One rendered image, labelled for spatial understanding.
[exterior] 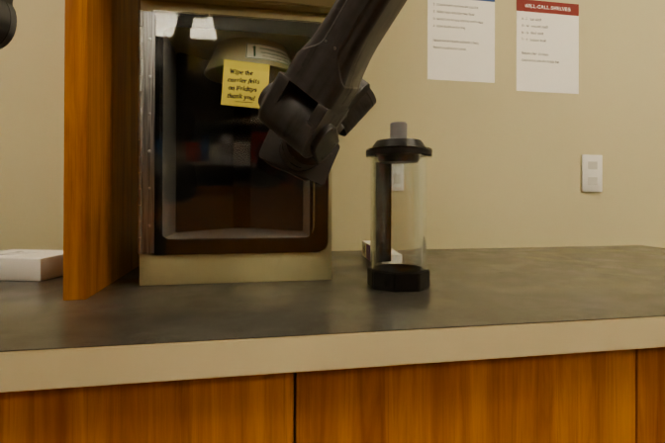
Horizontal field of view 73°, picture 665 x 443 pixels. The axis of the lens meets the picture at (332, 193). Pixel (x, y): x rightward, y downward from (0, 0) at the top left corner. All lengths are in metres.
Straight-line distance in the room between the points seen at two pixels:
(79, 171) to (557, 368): 0.69
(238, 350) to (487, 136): 1.06
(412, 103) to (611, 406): 0.88
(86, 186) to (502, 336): 0.59
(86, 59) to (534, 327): 0.69
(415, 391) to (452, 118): 0.92
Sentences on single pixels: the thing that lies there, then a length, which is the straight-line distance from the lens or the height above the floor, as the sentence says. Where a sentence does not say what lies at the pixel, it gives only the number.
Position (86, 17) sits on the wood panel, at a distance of 0.76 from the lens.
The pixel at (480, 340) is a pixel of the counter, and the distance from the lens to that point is 0.57.
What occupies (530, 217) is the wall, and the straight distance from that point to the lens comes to 1.46.
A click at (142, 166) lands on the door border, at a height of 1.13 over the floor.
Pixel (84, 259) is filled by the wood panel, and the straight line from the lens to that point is 0.73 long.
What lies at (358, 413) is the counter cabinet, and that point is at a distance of 0.58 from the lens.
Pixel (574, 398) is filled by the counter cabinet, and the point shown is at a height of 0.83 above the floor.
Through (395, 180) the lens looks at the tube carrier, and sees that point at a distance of 0.70.
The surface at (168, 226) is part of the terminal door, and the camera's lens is 0.78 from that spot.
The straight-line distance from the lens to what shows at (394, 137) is 0.74.
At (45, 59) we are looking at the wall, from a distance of 1.34.
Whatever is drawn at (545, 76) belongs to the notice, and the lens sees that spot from 1.53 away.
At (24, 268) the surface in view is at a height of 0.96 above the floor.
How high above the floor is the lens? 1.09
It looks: level
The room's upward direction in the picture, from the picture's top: straight up
